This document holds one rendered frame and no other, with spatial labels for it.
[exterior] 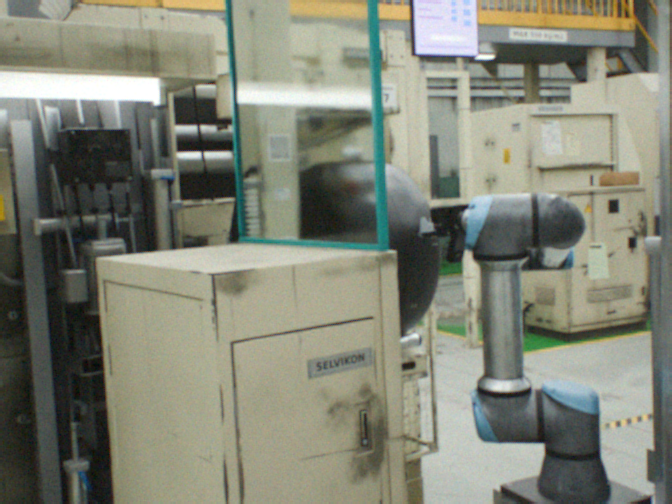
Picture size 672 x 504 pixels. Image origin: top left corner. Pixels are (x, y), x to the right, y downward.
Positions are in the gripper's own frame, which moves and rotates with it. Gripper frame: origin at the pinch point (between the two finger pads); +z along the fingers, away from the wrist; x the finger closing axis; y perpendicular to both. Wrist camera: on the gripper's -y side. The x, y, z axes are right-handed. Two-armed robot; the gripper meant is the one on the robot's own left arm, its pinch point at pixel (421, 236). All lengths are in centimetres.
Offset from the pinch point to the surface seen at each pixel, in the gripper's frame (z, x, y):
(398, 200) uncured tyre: 4.3, 3.3, 11.1
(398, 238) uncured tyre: 0.9, 7.9, 0.2
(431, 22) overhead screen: 272, -278, 158
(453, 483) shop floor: 102, -91, -115
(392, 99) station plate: 42, -32, 49
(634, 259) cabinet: 237, -445, -45
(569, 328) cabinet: 254, -372, -93
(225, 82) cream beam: 60, 24, 58
